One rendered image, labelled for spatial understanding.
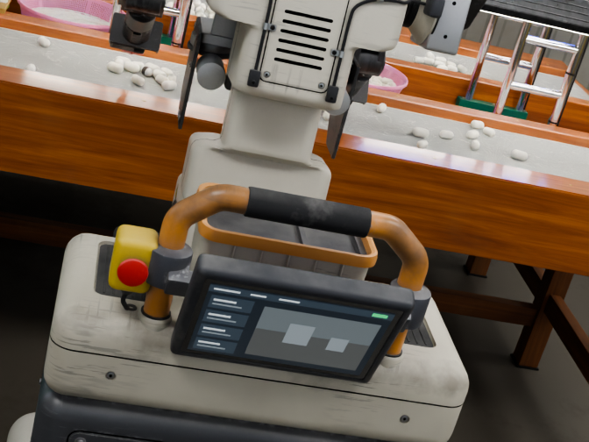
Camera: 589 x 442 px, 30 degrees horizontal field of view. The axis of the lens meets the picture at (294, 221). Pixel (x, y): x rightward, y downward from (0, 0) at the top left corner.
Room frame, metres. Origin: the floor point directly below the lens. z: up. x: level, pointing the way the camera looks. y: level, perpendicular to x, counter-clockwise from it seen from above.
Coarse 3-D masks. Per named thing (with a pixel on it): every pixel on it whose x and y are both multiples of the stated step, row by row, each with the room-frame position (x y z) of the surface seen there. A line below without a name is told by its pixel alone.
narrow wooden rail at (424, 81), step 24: (48, 0) 2.70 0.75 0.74; (72, 0) 2.71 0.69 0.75; (168, 24) 2.76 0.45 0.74; (192, 24) 2.78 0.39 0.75; (408, 72) 2.91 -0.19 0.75; (432, 72) 2.92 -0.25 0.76; (456, 72) 2.98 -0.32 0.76; (432, 96) 2.92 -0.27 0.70; (456, 96) 2.94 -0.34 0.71; (480, 96) 2.95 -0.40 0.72; (576, 120) 3.02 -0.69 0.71
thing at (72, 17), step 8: (40, 8) 2.63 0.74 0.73; (48, 8) 2.65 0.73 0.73; (56, 8) 2.65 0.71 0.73; (56, 16) 2.58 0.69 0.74; (64, 16) 2.60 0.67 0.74; (72, 16) 2.62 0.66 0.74; (80, 16) 2.63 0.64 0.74; (88, 16) 2.69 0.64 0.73; (88, 24) 2.59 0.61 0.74; (96, 24) 2.61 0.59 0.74; (104, 24) 2.65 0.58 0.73
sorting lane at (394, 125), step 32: (0, 32) 2.33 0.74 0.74; (0, 64) 2.12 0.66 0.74; (64, 64) 2.23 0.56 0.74; (96, 64) 2.29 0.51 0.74; (160, 64) 2.41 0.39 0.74; (192, 96) 2.25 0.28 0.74; (224, 96) 2.31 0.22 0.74; (320, 128) 2.27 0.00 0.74; (352, 128) 2.33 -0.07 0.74; (384, 128) 2.39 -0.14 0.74; (448, 128) 2.53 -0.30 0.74; (512, 160) 2.41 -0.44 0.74; (544, 160) 2.48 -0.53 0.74; (576, 160) 2.55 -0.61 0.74
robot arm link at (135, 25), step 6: (126, 12) 2.08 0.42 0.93; (132, 12) 2.06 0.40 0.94; (126, 18) 2.08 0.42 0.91; (132, 18) 2.06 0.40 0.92; (138, 18) 2.06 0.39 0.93; (144, 18) 2.06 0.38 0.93; (150, 18) 2.06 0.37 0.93; (126, 24) 2.09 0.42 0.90; (132, 24) 2.07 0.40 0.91; (138, 24) 2.06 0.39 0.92; (144, 24) 2.06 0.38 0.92; (150, 24) 2.08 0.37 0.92; (132, 30) 2.09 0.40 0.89; (138, 30) 2.08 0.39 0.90; (144, 30) 2.08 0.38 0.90
